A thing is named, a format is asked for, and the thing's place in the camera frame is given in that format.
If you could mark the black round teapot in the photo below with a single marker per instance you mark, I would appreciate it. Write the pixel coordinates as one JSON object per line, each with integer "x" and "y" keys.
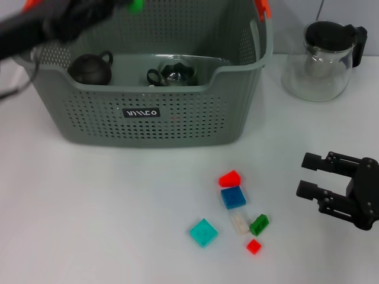
{"x": 89, "y": 69}

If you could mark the small red cube block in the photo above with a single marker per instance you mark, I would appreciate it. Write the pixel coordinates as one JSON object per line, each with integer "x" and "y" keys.
{"x": 253, "y": 247}

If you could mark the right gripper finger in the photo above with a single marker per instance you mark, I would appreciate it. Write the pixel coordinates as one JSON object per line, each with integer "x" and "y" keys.
{"x": 314, "y": 162}
{"x": 311, "y": 190}

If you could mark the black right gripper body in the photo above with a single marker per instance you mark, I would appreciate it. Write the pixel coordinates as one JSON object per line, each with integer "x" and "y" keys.
{"x": 364, "y": 195}

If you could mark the blue square building block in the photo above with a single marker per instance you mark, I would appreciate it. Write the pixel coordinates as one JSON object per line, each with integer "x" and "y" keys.
{"x": 233, "y": 197}

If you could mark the green building block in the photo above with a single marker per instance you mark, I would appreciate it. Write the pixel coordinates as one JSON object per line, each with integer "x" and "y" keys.
{"x": 259, "y": 225}
{"x": 136, "y": 6}

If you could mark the teal square building block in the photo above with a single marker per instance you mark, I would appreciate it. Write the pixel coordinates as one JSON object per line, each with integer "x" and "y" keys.
{"x": 204, "y": 232}

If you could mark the small white building block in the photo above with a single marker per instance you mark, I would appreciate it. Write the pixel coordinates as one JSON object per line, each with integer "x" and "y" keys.
{"x": 151, "y": 85}

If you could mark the grey perforated storage basket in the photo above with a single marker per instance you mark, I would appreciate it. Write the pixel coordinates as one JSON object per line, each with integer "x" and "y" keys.
{"x": 177, "y": 124}

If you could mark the black pitcher lid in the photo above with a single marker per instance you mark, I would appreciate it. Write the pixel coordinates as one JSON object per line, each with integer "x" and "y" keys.
{"x": 325, "y": 34}

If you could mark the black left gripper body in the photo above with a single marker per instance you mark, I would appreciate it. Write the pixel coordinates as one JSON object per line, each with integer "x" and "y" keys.
{"x": 29, "y": 26}

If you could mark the large white building block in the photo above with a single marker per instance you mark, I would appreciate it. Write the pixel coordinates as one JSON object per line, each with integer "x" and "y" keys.
{"x": 240, "y": 223}

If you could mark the red slanted building block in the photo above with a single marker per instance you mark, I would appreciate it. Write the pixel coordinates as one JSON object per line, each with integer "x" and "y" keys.
{"x": 229, "y": 179}

